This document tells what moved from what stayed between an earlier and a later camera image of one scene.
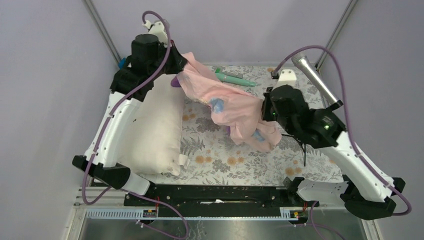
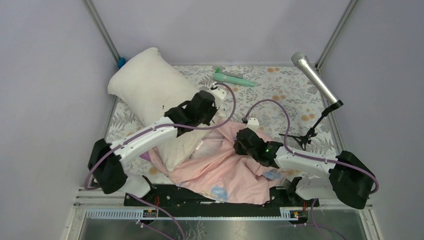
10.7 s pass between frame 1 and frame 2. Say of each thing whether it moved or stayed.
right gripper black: moved
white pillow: moved
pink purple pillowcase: moved
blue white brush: stayed
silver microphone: stayed
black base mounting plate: stayed
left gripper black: moved
